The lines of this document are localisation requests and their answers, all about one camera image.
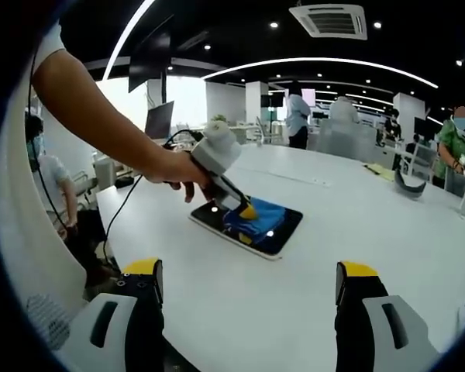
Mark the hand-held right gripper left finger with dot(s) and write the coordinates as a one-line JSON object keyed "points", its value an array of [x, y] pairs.
{"points": [[139, 329]]}

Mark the blue cleaning cloth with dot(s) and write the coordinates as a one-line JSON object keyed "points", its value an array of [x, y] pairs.
{"points": [[269, 211]]}

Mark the grey curved band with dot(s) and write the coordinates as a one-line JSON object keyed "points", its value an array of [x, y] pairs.
{"points": [[408, 190]]}

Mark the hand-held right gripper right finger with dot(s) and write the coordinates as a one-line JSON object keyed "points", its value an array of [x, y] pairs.
{"points": [[356, 329]]}

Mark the ceiling air vent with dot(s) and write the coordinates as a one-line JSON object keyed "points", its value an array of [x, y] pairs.
{"points": [[329, 21]]}

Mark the person's white shirt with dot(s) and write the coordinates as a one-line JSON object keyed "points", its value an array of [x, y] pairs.
{"points": [[19, 232]]}

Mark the person's left hand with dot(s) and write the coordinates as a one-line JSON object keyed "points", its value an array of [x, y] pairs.
{"points": [[178, 170]]}

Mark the green potted plant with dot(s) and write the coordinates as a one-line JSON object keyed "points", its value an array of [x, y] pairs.
{"points": [[219, 119]]}

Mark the dark desk monitor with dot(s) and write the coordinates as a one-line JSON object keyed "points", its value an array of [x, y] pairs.
{"points": [[159, 121]]}

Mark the yellow paper sheet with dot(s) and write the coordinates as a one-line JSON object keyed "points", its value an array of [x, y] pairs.
{"points": [[379, 171]]}

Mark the white mesh office chair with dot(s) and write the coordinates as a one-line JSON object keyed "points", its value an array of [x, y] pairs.
{"points": [[418, 159]]}

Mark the pink wall screen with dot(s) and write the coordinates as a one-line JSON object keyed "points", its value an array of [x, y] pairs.
{"points": [[308, 97]]}

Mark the translucent partition panel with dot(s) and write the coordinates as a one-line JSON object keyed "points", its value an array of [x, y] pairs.
{"points": [[346, 141]]}

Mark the curved ceiling light strip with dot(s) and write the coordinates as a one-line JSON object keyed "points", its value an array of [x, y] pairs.
{"points": [[321, 60]]}

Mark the hanging dark screen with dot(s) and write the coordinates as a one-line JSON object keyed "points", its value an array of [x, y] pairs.
{"points": [[149, 58]]}

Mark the small black desk item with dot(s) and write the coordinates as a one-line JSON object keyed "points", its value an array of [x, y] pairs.
{"points": [[125, 183]]}

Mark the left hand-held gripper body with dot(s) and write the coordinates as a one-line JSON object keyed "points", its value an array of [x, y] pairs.
{"points": [[217, 153]]}

